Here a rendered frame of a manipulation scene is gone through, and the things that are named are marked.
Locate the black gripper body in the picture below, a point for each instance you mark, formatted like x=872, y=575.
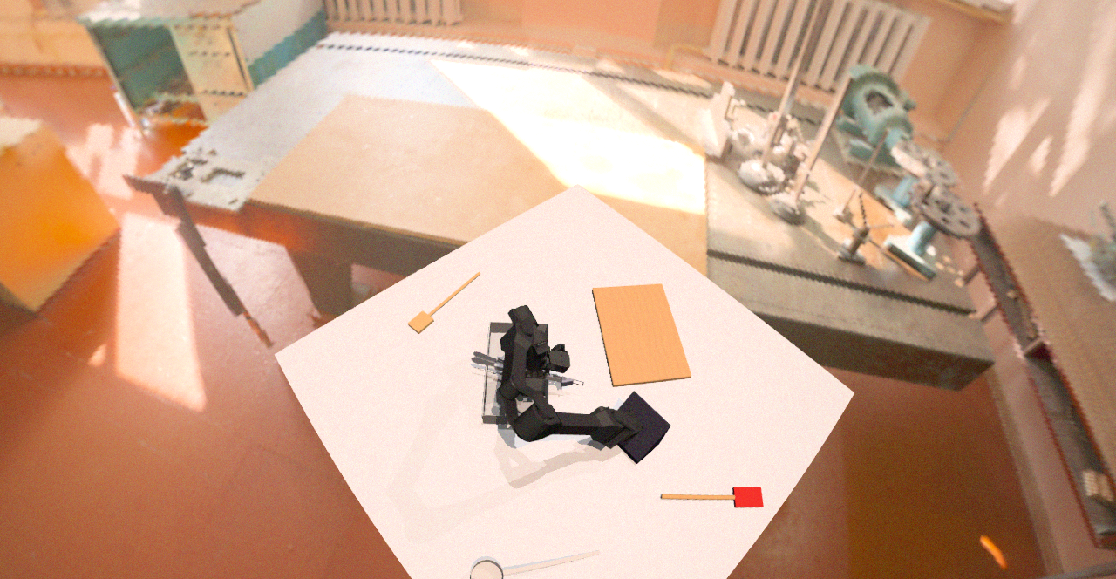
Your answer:
x=535, y=368

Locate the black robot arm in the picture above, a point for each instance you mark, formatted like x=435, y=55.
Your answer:
x=605, y=425

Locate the light wooden board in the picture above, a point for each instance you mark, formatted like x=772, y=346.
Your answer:
x=639, y=335

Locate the orange flat paddle with long thin handle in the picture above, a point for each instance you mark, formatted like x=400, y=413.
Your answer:
x=423, y=320

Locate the grey saucepan with long thin handle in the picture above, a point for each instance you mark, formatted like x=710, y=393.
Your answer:
x=489, y=569

